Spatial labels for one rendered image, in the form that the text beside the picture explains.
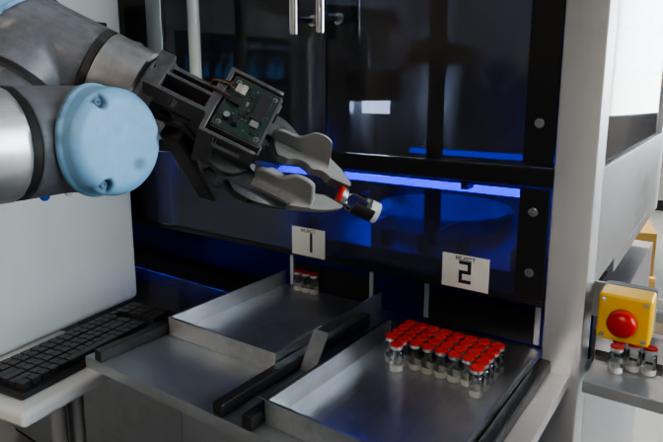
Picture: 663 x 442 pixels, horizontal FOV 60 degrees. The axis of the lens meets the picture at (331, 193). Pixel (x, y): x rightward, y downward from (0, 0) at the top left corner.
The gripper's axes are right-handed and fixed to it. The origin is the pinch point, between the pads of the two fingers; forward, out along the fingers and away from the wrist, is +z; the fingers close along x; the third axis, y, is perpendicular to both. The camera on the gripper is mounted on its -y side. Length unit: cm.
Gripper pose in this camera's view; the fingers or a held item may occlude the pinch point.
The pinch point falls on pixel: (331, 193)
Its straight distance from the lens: 57.8
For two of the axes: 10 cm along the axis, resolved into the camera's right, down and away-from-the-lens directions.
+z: 8.9, 4.3, 1.4
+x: 3.3, -8.3, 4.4
